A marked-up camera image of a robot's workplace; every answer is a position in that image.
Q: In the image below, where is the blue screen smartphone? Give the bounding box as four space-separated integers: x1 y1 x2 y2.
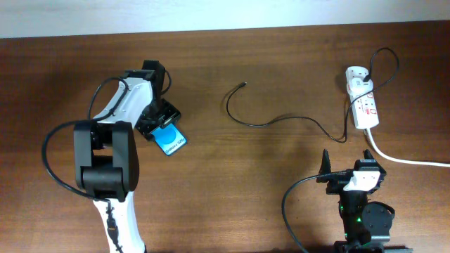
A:
152 123 188 156

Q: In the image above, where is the black charging cable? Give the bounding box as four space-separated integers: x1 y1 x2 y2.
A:
226 47 400 144

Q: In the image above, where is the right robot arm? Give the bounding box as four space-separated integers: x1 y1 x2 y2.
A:
316 150 413 253

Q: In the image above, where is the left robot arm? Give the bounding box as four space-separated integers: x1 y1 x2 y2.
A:
74 60 187 252

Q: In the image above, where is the white USB charger plug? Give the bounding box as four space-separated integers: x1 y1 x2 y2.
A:
345 66 373 97

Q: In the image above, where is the white power strip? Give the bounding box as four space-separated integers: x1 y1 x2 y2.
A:
347 89 379 130

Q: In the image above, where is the black right camera cable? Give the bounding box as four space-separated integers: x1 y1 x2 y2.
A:
281 171 347 253

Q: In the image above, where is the black camera cable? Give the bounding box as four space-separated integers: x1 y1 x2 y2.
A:
281 171 347 253
41 70 172 253

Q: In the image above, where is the black left camera cable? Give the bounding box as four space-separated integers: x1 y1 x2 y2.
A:
41 70 172 253

